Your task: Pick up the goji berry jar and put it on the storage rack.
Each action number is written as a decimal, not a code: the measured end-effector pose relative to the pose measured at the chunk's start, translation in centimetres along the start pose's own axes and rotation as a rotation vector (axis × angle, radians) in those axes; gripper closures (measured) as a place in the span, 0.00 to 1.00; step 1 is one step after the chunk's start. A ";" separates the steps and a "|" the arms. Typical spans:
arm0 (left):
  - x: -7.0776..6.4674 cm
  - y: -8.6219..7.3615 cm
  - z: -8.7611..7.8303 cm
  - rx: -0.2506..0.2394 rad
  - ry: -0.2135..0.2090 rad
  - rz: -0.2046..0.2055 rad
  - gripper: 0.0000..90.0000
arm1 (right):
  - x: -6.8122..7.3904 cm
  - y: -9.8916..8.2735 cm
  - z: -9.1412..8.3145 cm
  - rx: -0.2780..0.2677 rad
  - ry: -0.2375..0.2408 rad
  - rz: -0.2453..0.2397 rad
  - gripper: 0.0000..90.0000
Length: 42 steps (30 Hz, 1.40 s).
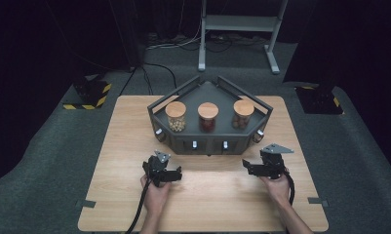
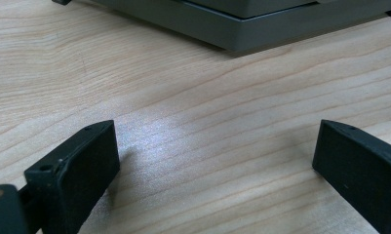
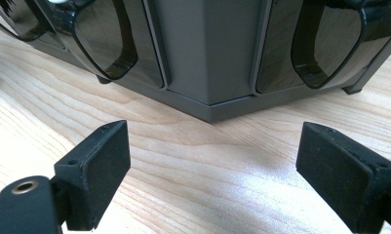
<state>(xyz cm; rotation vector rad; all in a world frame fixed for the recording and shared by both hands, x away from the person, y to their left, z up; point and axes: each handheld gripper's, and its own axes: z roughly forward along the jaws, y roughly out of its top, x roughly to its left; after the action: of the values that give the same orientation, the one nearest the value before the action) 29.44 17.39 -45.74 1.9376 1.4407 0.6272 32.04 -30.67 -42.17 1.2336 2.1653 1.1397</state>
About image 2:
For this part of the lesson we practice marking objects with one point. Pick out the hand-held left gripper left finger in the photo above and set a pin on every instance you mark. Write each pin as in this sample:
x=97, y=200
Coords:
x=79, y=175

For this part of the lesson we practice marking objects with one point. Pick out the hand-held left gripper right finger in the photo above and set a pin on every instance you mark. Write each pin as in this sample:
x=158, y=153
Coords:
x=359, y=165

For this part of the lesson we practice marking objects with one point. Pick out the dark grey corner rack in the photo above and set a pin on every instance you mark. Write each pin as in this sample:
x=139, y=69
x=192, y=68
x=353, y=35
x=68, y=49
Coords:
x=248, y=22

